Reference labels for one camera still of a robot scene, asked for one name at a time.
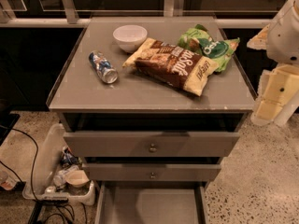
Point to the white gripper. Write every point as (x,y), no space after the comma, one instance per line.
(284,36)

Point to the brown chip bag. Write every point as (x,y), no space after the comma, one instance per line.
(176,66)

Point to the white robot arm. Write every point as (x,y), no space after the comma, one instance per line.
(280,38)

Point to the green chip bag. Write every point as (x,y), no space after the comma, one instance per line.
(199,40)

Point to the grey drawer cabinet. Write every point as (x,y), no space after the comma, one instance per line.
(138,103)

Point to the bottom grey drawer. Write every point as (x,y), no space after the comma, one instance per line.
(151,203)

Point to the grey drawer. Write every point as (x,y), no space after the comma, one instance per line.
(151,171)
(151,203)
(151,144)

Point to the middle grey drawer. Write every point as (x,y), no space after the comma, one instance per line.
(151,171)

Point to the top grey drawer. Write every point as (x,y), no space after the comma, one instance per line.
(151,144)

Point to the metal window railing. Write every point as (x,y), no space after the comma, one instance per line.
(73,11)

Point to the white bowl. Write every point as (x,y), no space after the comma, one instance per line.
(130,37)

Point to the blue soda can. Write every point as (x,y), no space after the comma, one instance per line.
(102,67)

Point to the white cup in bin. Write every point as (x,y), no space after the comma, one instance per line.
(77,179)

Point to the clear plastic bin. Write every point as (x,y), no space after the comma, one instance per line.
(46,166)

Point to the plastic bottle in bin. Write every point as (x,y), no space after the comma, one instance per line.
(60,178)

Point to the small cup on floor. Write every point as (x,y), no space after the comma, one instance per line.
(6,181)

